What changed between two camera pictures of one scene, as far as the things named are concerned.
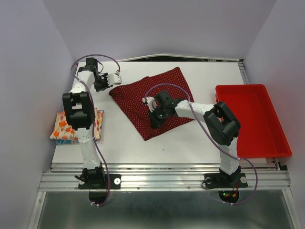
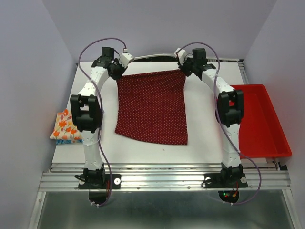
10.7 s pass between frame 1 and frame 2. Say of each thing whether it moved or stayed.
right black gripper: moved
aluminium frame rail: stayed
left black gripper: moved
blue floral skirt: stayed
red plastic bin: stayed
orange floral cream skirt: stayed
